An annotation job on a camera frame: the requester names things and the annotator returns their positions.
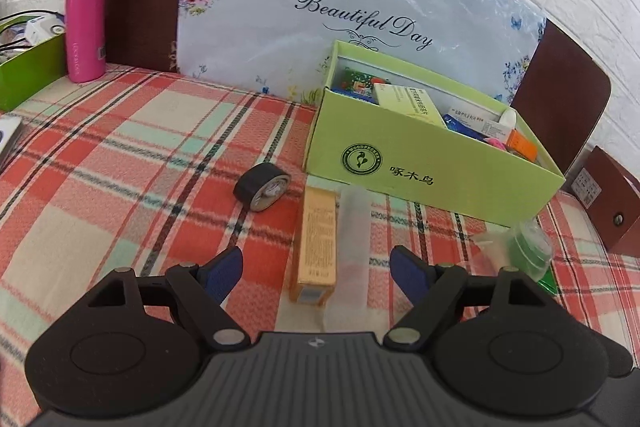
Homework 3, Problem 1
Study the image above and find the floral bedding package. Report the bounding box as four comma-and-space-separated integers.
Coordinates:
172, 0, 548, 108

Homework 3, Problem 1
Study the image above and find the pink thermos bottle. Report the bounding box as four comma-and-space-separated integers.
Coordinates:
66, 0, 107, 84

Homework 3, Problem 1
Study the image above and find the white blue booklet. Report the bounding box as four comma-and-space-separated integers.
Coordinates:
0, 117, 23, 168

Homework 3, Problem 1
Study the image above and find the brown gift box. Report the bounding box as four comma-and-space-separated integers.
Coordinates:
570, 146, 640, 258

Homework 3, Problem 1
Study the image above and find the orange tan carton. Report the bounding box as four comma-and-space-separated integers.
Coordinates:
289, 186, 341, 306

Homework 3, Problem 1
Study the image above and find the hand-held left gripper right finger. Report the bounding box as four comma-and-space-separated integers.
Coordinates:
385, 245, 548, 350

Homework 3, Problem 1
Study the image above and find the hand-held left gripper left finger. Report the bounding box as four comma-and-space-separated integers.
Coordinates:
87, 247, 248, 350

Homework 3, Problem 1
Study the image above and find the white packet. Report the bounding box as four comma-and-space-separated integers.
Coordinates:
24, 13, 67, 44

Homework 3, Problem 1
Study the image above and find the plaid bedsheet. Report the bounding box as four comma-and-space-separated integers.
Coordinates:
0, 62, 640, 427

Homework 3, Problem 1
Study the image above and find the green lidded clear jar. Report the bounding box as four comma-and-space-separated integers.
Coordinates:
475, 218, 558, 295

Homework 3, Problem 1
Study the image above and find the light green cardboard box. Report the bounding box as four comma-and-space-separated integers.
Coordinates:
303, 39, 566, 228

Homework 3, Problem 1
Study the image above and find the translucent plastic tube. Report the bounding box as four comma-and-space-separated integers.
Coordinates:
324, 187, 372, 328

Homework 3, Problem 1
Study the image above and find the small orange box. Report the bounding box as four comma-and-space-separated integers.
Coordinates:
505, 129, 540, 160

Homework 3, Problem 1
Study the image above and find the black tape roll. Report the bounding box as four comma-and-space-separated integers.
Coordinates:
233, 164, 292, 212

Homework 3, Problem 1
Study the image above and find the green storage box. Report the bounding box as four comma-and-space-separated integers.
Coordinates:
0, 12, 68, 112

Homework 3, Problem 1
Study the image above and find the small white bottle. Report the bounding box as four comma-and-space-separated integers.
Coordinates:
492, 107, 518, 132

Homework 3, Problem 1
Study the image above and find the pale yellow medicine box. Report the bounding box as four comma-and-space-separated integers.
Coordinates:
372, 83, 449, 130

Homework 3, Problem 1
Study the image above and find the blue white tube carton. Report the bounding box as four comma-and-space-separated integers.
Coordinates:
442, 106, 503, 138

